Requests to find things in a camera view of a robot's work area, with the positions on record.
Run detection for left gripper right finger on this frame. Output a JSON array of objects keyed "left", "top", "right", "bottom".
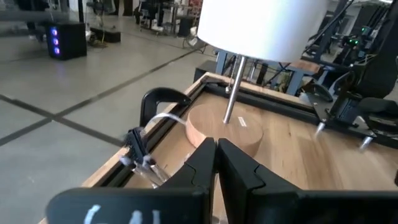
[{"left": 218, "top": 139, "right": 398, "bottom": 224}]

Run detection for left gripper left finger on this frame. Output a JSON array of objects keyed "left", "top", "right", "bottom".
[{"left": 45, "top": 138, "right": 218, "bottom": 224}]

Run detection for clear acrylic organizer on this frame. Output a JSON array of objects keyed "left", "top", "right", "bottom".
[{"left": 130, "top": 152, "right": 172, "bottom": 189}]

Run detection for black table clamp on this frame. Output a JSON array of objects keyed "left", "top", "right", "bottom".
[{"left": 139, "top": 86, "right": 192, "bottom": 128}]

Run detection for white-shade wooden-base table lamp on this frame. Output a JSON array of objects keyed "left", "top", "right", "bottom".
[{"left": 185, "top": 0, "right": 330, "bottom": 158}]

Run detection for computer tower purple lights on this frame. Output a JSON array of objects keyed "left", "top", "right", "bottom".
[{"left": 45, "top": 21, "right": 88, "bottom": 62}]

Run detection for white lamp cable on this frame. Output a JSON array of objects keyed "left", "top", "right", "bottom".
[{"left": 141, "top": 112, "right": 187, "bottom": 138}]

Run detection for black aluminium table frame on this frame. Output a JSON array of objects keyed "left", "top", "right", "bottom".
[{"left": 99, "top": 73, "right": 398, "bottom": 187}]

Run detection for blue-grey metal table frame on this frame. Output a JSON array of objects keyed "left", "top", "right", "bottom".
[{"left": 214, "top": 48, "right": 321, "bottom": 96}]

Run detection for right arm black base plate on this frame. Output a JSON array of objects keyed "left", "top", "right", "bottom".
[{"left": 310, "top": 90, "right": 398, "bottom": 153}]

